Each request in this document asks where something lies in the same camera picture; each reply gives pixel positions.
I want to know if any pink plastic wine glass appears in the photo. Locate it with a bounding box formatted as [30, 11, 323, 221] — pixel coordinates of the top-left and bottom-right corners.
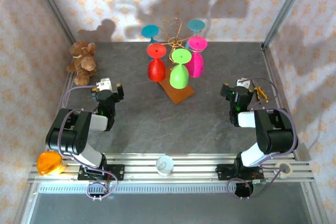
[185, 36, 208, 78]

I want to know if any red plastic wine glass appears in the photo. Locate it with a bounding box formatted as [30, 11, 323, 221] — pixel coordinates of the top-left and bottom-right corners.
[146, 42, 167, 82]

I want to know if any green plastic wine glass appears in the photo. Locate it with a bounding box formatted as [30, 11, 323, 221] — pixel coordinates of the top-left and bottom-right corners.
[169, 48, 192, 89]

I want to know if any blue plastic wine glass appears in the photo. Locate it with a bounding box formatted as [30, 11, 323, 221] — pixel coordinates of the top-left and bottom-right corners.
[185, 19, 206, 49]
[141, 24, 160, 61]

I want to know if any brown teddy bear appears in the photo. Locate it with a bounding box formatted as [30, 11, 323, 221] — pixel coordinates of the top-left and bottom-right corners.
[66, 40, 98, 86]

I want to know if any white tape roll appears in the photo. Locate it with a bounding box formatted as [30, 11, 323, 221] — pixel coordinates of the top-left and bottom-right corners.
[272, 162, 293, 180]

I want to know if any orange plastic object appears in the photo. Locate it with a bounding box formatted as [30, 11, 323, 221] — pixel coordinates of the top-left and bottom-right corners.
[36, 151, 66, 176]

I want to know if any grey metal can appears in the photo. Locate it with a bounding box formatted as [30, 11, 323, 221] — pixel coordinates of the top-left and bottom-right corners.
[156, 155, 175, 176]

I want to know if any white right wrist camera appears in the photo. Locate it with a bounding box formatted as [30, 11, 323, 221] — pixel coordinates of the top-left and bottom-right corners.
[236, 78, 252, 88]

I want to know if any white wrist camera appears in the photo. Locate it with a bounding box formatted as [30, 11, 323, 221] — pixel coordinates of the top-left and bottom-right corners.
[94, 77, 114, 91]
[236, 78, 252, 88]

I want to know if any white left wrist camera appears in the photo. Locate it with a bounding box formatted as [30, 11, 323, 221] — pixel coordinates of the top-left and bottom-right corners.
[94, 77, 114, 91]

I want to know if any gold wire wine glass rack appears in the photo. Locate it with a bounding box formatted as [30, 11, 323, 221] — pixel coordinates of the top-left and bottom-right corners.
[146, 18, 208, 104]

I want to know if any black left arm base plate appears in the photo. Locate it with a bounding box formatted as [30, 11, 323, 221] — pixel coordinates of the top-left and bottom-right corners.
[78, 164, 125, 182]

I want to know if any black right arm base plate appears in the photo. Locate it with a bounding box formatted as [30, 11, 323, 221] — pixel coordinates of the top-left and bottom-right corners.
[216, 163, 266, 182]

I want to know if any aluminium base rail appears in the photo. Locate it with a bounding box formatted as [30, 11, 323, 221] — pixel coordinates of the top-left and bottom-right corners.
[28, 152, 315, 183]

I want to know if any aluminium frame post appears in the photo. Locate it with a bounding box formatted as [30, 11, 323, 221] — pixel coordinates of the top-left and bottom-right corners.
[27, 0, 77, 45]
[262, 0, 314, 49]

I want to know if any grey slotted cable duct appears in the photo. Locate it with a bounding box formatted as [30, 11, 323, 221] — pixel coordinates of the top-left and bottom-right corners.
[39, 184, 305, 194]

